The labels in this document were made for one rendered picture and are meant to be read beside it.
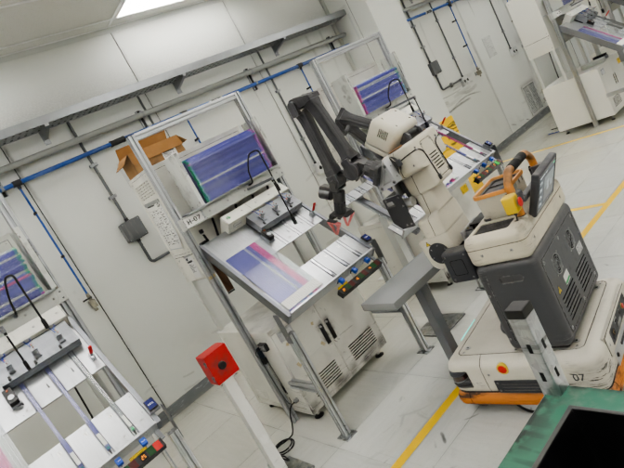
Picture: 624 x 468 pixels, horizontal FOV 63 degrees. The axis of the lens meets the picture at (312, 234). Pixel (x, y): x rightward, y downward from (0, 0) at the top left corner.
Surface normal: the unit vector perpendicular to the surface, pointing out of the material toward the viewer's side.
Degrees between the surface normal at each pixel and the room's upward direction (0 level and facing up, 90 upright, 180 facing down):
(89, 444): 47
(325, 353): 90
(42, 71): 90
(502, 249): 90
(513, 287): 90
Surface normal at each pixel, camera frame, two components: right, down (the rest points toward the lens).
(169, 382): 0.57, -0.14
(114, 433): 0.10, -0.70
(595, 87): -0.68, 0.47
